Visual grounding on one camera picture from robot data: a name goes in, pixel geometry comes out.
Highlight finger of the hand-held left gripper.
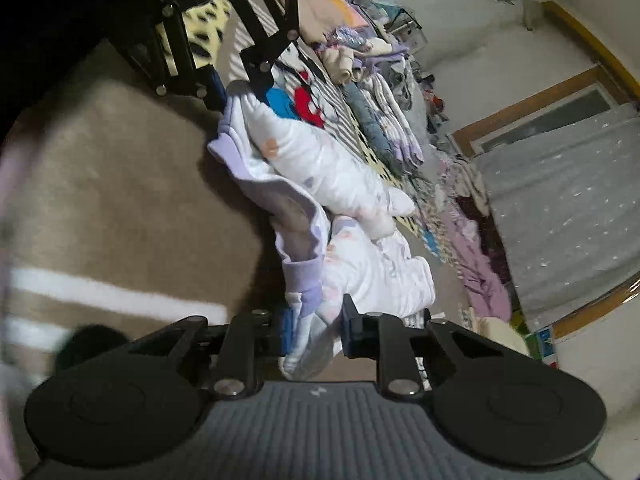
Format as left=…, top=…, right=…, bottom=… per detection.
left=220, top=0, right=302, bottom=98
left=112, top=2, right=228, bottom=111

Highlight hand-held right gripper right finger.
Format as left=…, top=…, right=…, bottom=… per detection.
left=342, top=294, right=506, bottom=401

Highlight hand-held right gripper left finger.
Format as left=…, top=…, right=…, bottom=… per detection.
left=120, top=307, right=303, bottom=401

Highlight white floral garment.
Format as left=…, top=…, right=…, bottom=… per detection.
left=206, top=80, right=436, bottom=382

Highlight small pink rolled clothes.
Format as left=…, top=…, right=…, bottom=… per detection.
left=320, top=40, right=396, bottom=86

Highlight stack of folded clothes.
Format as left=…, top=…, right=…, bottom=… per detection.
left=340, top=72, right=426, bottom=176

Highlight beige clothes pile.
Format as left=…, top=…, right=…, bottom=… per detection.
left=430, top=155, right=493, bottom=221

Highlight beige folded towel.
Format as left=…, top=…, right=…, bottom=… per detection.
left=295, top=0, right=361, bottom=46

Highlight cartoon mouse printed blanket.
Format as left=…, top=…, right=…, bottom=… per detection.
left=0, top=0, right=481, bottom=480

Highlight purple duvet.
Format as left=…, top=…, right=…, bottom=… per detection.
left=425, top=180, right=516, bottom=323

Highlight cream quilt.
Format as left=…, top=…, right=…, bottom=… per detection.
left=472, top=317, right=531, bottom=358

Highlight grey curtain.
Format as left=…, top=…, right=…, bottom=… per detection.
left=472, top=105, right=640, bottom=316

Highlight wooden window frame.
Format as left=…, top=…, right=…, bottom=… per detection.
left=450, top=0, right=640, bottom=341

